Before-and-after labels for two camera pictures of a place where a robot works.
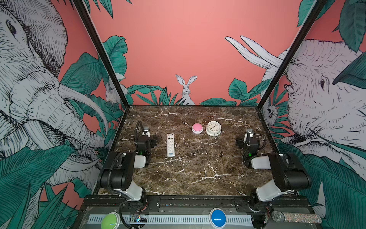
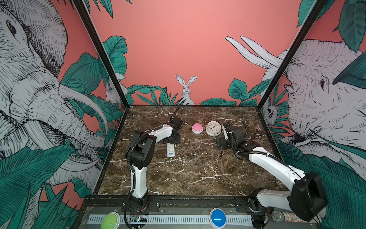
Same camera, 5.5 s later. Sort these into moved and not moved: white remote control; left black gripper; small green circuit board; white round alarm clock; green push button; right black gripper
Moved: left black gripper; right black gripper
Not moved: white round alarm clock; green push button; white remote control; small green circuit board
